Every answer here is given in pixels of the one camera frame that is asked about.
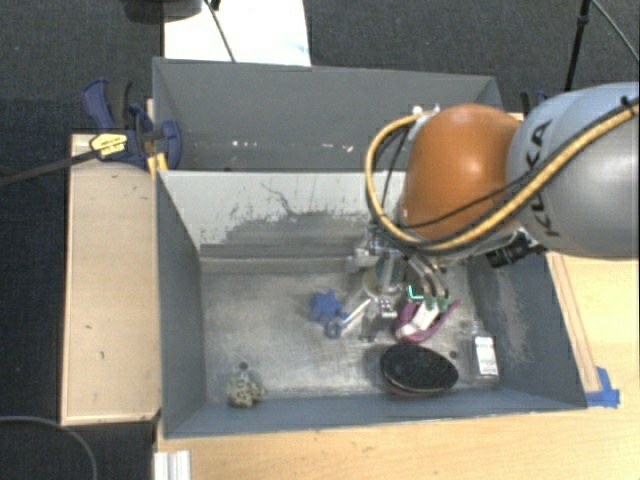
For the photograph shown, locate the grey metal bin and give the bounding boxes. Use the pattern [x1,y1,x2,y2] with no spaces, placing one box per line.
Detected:
[151,56,589,439]

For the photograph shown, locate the clear glass bottle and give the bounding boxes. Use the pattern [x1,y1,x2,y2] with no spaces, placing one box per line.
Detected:
[467,320,501,386]

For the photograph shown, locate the blue plastic toy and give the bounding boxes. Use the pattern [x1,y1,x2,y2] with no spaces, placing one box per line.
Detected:
[307,289,352,340]

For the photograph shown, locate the dark round bowl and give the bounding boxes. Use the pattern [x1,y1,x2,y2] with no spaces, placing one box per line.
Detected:
[378,343,460,398]

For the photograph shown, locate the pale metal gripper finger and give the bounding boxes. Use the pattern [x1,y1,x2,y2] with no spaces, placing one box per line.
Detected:
[358,298,397,344]
[340,297,375,327]

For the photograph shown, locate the black cylinder on white bracket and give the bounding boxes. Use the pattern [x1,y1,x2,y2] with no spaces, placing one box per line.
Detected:
[483,235,547,270]

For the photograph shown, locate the pale wood board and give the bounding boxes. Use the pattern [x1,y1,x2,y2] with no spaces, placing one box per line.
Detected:
[59,132,163,426]

